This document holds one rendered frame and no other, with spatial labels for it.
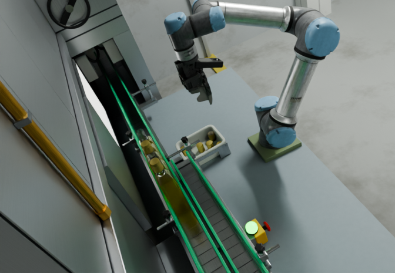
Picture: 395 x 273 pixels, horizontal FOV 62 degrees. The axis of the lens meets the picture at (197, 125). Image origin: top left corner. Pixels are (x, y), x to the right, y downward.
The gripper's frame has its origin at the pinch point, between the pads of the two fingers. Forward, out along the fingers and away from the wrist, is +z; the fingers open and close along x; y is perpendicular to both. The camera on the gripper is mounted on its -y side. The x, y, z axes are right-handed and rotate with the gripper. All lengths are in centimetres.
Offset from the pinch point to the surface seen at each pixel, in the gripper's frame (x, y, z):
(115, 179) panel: 25.4, 42.2, -7.7
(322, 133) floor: -51, -89, 118
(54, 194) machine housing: 59, 44, -40
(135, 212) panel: 25, 43, 9
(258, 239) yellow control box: 41, 11, 37
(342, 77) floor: -95, -148, 118
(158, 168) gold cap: 17.2, 29.7, 4.4
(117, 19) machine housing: -90, 12, -14
